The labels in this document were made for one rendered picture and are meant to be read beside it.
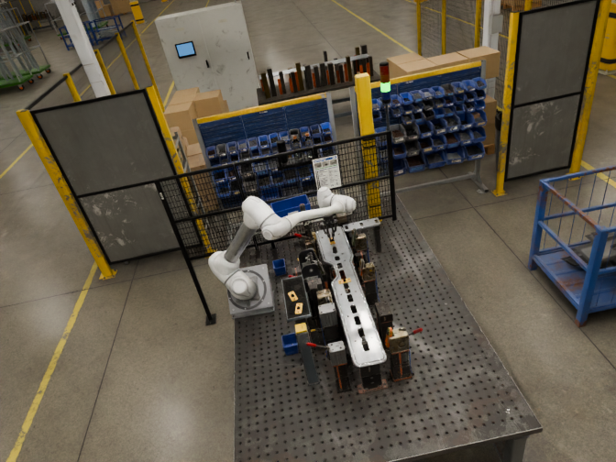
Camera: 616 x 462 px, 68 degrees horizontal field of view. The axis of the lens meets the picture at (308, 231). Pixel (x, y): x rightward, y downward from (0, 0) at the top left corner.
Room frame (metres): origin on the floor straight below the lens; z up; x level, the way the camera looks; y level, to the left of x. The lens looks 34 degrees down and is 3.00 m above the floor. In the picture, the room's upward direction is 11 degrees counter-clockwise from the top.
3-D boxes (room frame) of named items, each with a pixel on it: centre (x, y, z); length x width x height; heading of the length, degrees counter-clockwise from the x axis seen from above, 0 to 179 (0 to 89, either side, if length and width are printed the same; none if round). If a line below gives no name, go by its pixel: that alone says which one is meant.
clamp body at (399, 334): (1.75, -0.38, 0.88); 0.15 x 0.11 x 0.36; 92
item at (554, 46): (4.54, -2.78, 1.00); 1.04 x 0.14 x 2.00; 91
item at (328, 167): (3.35, -0.24, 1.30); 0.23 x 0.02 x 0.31; 92
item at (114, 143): (4.42, 1.77, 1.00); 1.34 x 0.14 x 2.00; 91
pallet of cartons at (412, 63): (5.87, -2.09, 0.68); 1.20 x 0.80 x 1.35; 93
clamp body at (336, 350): (1.73, -0.03, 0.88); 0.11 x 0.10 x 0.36; 92
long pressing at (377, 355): (2.31, -0.18, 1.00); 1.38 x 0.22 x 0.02; 2
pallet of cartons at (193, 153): (5.88, 1.41, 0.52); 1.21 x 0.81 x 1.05; 5
